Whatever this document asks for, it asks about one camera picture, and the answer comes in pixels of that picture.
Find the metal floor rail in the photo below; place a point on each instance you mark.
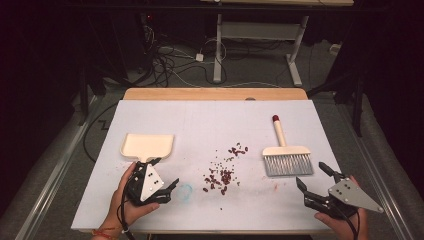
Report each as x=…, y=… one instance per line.
x=376, y=173
x=50, y=186

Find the grey table grommet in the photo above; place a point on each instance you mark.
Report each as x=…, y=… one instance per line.
x=250, y=98

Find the black stand leg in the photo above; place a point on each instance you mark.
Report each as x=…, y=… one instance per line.
x=357, y=106
x=83, y=100

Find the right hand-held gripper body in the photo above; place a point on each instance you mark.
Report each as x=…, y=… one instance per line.
x=350, y=195

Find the cream plastic dustpan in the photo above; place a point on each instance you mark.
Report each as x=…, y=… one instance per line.
x=146, y=145

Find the person's right hand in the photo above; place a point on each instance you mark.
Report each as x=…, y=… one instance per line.
x=336, y=228

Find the white power adapter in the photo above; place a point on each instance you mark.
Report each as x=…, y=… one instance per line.
x=199, y=57

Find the cream brush with grey bristles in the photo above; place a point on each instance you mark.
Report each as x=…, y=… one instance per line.
x=286, y=151

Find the white metal frame desk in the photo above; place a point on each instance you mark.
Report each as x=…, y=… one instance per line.
x=217, y=50

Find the white foam board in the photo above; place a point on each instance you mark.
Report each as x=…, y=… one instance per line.
x=200, y=126

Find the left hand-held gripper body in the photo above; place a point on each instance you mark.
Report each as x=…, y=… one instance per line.
x=148, y=185

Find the person's left hand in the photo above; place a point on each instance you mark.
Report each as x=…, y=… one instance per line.
x=116, y=206

